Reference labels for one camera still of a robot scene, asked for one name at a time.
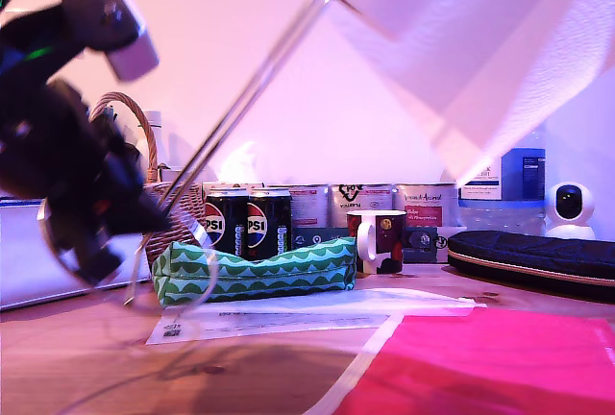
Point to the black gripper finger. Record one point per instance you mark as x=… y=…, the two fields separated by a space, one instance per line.
x=137 y=228
x=137 y=194

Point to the metallic paper towel stand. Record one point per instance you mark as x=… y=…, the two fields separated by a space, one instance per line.
x=242 y=103

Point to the white paper towel roll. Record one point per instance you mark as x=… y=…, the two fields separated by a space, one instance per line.
x=456 y=26

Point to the white cardboard box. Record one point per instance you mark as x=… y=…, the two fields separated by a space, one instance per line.
x=180 y=174

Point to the black Pepsi can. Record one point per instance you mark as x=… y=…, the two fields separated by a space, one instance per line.
x=226 y=227
x=269 y=227

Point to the tissue box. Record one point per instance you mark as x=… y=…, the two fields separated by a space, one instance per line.
x=240 y=165

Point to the white zip pouch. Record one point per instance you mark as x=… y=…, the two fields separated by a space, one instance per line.
x=24 y=261

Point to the green wave pattern pouch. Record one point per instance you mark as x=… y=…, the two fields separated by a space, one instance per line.
x=269 y=273

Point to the dark flat box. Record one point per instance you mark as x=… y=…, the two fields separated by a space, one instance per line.
x=307 y=237

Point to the frosted plastic zip bag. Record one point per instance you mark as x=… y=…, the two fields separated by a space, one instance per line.
x=384 y=302

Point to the pink plastic bag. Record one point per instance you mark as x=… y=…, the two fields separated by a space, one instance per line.
x=490 y=367

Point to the large clear water bottle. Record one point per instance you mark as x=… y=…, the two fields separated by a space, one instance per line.
x=523 y=175

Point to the black quilted case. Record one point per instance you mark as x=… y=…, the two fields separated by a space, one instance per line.
x=528 y=256

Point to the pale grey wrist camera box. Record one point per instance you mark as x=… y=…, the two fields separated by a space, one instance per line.
x=120 y=40

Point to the small white round camera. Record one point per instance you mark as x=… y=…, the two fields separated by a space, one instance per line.
x=569 y=213

